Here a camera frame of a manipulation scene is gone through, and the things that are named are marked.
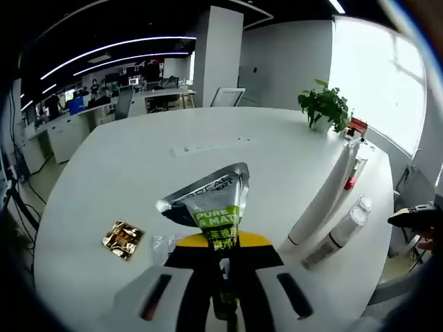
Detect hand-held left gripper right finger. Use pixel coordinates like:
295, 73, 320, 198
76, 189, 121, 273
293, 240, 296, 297
228, 230, 347, 332

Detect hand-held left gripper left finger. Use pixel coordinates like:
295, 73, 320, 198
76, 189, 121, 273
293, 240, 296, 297
100, 233, 223, 332

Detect clear skincare sachet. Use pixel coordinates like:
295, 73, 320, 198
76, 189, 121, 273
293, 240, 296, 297
151, 234, 181, 267

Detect white red-collared skincare bottle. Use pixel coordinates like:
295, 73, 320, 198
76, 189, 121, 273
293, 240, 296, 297
341, 156, 368, 208

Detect gold skincare sachet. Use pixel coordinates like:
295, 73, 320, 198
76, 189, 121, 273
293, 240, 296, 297
100, 219, 145, 261

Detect silver tube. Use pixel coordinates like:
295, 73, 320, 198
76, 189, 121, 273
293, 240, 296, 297
300, 205, 368, 270

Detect white skincare tube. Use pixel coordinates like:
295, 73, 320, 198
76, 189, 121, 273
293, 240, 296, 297
287, 140, 361, 255

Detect green black skincare sachet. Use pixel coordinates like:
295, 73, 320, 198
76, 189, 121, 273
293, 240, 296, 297
155, 161, 251, 326

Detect blue storage box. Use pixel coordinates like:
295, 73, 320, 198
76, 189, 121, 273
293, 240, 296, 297
67, 95, 87, 115

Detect white mesh office chair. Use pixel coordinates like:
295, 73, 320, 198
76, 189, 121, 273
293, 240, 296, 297
372, 262, 442, 311

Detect small white black box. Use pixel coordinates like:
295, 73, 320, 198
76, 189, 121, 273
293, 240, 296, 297
344, 127, 364, 142

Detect red box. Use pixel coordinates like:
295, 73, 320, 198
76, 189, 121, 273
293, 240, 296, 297
349, 116, 368, 134

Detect green potted plant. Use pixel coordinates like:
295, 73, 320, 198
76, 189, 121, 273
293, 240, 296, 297
298, 78, 350, 134

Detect long white office counter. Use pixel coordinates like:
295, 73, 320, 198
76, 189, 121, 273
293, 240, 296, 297
26, 100, 120, 174

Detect grey office chair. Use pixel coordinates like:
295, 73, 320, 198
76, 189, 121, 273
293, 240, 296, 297
116, 89, 135, 120

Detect white trestle office desk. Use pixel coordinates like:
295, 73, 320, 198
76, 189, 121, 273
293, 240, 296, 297
143, 88, 197, 113

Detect white-backed office chair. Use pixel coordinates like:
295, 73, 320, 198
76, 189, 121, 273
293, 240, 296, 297
210, 87, 246, 108

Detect ceiling light strip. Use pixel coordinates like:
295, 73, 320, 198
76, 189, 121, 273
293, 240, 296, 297
72, 51, 191, 77
39, 35, 198, 80

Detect black floor cables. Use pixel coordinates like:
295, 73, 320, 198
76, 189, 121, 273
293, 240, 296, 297
10, 138, 48, 224

